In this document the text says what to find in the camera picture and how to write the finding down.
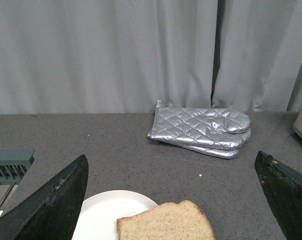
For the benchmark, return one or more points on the grey curtain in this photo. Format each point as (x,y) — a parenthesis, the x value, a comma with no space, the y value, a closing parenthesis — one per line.
(123,56)

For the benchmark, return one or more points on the white round plate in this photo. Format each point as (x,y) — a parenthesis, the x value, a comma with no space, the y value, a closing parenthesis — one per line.
(99,213)

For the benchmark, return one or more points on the silver oven mitt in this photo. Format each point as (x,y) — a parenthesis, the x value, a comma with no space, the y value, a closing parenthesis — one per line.
(223,152)
(215,128)

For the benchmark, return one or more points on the brown bread slice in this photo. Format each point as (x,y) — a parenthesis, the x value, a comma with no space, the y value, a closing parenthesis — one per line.
(184,220)

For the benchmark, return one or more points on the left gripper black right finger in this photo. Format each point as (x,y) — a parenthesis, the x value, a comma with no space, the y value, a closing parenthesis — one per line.
(282,187)

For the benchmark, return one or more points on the lower silver oven mitt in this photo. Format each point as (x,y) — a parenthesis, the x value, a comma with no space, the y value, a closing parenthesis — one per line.
(223,152)

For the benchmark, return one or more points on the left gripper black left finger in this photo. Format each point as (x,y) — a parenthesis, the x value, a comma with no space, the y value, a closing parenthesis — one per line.
(52,211)

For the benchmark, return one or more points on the upper silver oven mitt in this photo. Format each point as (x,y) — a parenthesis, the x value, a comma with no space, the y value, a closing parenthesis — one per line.
(215,128)

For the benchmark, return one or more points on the green dish rack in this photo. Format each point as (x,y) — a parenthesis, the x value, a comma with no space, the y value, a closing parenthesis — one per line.
(14,164)

